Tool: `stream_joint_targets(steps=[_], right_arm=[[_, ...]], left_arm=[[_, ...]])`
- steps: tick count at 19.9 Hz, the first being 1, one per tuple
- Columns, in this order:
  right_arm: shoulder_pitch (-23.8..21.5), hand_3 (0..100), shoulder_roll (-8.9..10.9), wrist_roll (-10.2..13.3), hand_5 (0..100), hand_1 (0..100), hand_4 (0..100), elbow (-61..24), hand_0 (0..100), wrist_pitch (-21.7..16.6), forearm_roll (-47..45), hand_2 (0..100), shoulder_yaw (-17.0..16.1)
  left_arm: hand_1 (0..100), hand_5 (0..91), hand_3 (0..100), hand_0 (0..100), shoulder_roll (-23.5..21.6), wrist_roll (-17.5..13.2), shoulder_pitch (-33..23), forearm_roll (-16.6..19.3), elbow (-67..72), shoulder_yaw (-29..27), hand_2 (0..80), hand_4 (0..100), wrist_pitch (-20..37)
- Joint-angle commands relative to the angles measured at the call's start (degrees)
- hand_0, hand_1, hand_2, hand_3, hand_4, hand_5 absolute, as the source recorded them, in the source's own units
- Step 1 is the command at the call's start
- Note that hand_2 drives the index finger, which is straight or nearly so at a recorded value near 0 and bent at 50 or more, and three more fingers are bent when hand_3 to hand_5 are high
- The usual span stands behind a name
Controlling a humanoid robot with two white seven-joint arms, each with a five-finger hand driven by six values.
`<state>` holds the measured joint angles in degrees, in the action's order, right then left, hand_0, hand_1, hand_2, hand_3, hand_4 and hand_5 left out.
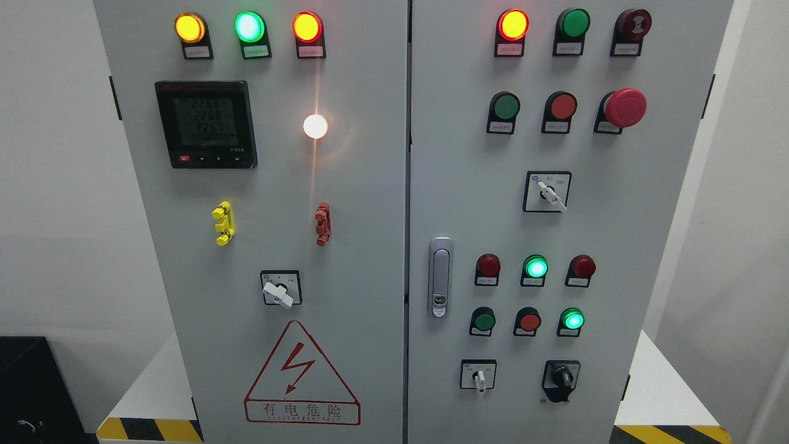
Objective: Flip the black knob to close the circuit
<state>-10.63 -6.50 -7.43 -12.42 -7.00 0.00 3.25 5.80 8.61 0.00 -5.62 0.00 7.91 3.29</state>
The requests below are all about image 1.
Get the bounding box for yellow terminal connector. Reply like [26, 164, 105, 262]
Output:
[211, 200, 235, 245]

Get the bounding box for white platform with hazard stripes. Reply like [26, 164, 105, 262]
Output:
[96, 334, 732, 443]

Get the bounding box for dark red buzzer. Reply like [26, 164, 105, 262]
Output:
[610, 9, 653, 58]

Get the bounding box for lit green push button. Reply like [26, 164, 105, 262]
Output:
[556, 307, 584, 338]

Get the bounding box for white glowing indicator light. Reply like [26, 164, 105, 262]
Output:
[302, 113, 328, 140]

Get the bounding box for red emergency stop button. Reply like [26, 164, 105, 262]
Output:
[594, 88, 647, 135]

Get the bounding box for black digital power meter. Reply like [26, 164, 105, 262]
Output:
[155, 80, 258, 169]

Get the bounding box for lit red-orange indicator light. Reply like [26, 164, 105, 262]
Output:
[292, 10, 326, 59]

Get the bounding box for small red push button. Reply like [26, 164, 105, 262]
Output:
[513, 306, 542, 337]

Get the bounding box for yellow indicator light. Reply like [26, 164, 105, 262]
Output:
[174, 12, 213, 60]

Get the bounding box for black box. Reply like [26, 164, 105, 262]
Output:
[1, 335, 89, 443]

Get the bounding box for dark red indicator light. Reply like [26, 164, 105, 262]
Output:
[565, 255, 597, 289]
[475, 253, 501, 287]

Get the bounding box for white-handled rotary selector switch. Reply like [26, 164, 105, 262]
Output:
[260, 269, 303, 309]

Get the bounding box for black rotary knob switch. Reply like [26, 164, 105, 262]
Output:
[541, 360, 581, 403]

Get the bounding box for lit red indicator light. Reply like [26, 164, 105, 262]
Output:
[495, 9, 530, 58]

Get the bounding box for white-handled selector switch upper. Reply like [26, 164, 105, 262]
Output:
[522, 171, 572, 213]

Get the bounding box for white-handled selector switch lower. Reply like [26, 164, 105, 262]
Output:
[459, 359, 497, 393]

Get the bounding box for grey right cabinet door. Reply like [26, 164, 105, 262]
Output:
[406, 1, 733, 443]

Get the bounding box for red electric hazard warning sticker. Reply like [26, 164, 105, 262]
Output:
[244, 320, 361, 426]

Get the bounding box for dark green indicator light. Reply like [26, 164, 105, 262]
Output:
[552, 8, 590, 57]

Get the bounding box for small green push button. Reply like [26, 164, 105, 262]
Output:
[468, 306, 496, 337]

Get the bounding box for red terminal connector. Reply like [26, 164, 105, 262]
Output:
[314, 202, 332, 247]

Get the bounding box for grey left cabinet door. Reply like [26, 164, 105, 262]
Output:
[95, 1, 409, 443]

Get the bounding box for lit green indicator light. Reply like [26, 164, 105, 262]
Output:
[520, 255, 549, 287]
[234, 10, 272, 60]

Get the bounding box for lit green indicator light middle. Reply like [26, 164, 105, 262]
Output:
[520, 255, 549, 287]

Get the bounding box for dark red indicator light right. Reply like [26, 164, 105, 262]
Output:
[565, 255, 597, 289]

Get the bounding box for silver door lock handle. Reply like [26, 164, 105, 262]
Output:
[428, 237, 454, 319]

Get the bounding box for grey cabinet door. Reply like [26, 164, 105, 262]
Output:
[95, 1, 409, 443]
[406, 1, 733, 443]

